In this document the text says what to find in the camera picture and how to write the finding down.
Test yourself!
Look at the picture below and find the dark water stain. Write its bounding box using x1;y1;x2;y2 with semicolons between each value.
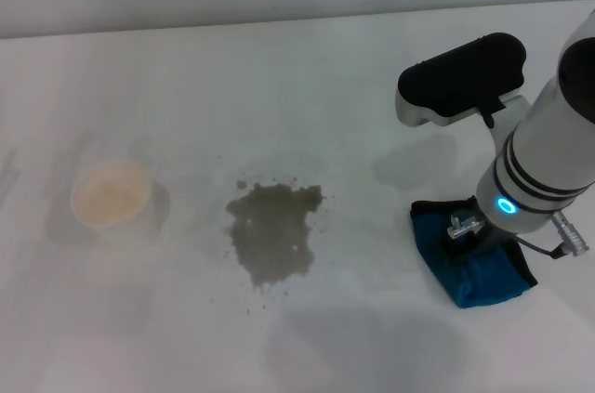
218;173;338;315

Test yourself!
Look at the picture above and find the grey cable with metal plug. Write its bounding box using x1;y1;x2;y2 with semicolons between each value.
513;212;583;259

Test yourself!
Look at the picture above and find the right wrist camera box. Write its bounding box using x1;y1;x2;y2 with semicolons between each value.
394;32;530;130

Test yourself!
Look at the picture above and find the blue rag with black trim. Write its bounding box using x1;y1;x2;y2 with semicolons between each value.
408;194;539;311

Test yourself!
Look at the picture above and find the white paper cup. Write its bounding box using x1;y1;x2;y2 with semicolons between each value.
69;157;172;248

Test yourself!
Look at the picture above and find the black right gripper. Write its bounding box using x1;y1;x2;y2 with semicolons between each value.
444;211;513;267

